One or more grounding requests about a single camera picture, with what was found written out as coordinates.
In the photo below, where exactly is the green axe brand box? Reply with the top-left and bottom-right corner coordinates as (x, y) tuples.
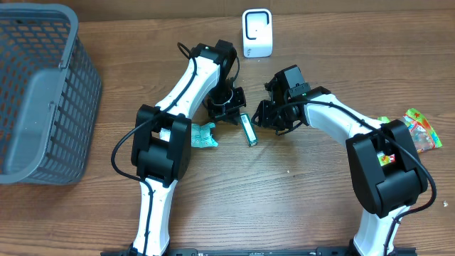
(240, 113), (257, 146)

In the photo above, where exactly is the teal packet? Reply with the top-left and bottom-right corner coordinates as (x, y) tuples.
(191, 122), (218, 148)

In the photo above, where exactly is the white tube with gold cap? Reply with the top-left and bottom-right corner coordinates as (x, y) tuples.
(159, 129), (171, 142)

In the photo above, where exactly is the green haribo candy bag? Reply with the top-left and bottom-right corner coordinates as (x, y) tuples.
(376, 108), (444, 167)

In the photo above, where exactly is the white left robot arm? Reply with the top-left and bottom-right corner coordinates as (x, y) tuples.
(125, 40), (246, 255)

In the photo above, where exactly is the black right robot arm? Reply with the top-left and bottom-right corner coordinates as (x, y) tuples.
(252, 65), (428, 255)

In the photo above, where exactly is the grey plastic shopping basket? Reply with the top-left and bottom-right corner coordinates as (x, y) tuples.
(1, 3), (102, 185)

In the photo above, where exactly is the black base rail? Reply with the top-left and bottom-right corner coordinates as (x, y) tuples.
(101, 247), (417, 256)

